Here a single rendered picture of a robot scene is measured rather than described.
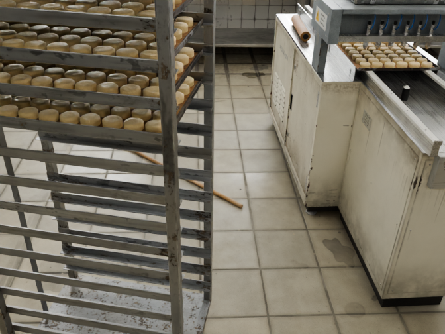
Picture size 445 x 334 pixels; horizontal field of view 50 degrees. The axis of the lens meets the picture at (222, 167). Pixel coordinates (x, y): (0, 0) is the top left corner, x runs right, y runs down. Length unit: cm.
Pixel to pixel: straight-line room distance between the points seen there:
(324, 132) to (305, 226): 57
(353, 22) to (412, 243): 104
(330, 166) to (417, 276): 74
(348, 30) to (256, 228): 114
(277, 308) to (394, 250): 58
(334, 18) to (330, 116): 49
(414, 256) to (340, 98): 83
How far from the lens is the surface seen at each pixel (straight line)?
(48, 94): 121
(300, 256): 253
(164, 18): 99
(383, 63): 250
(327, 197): 272
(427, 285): 233
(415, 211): 200
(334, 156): 258
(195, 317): 202
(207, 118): 156
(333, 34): 229
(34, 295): 169
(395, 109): 208
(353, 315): 231
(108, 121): 122
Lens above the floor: 168
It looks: 32 degrees down
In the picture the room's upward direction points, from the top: 1 degrees clockwise
